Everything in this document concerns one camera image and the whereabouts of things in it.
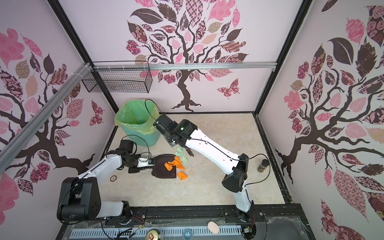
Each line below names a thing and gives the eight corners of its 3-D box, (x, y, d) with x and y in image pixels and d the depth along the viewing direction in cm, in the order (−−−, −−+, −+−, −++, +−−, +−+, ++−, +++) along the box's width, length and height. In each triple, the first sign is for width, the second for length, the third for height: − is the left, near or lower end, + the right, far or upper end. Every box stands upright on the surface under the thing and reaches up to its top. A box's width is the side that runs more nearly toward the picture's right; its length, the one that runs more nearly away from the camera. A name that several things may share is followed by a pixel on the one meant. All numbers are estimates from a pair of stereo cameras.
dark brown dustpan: (152, 178, 88) (150, 176, 86) (156, 156, 98) (155, 154, 96) (175, 178, 88) (175, 176, 86) (177, 156, 98) (177, 154, 96)
